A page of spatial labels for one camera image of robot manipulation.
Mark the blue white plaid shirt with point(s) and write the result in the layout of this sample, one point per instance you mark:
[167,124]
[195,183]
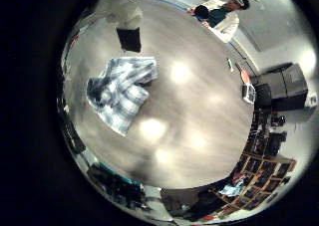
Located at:
[121,90]

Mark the person in white coat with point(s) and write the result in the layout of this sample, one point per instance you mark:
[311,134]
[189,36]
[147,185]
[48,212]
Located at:
[219,17]

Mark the white marker pen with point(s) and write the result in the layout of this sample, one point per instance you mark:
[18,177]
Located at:
[230,65]

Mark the orange round object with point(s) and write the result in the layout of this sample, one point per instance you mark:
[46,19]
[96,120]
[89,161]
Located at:
[245,75]

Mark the teal parts rack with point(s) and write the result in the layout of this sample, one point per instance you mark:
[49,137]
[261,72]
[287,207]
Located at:
[114,182]

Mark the large black equipment case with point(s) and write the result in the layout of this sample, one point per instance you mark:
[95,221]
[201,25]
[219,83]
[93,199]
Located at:
[284,86]

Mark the light blue cloth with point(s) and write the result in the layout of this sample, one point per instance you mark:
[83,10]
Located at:
[232,189]

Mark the wooden shelf with bins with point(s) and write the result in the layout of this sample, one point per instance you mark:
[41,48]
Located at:
[262,179]

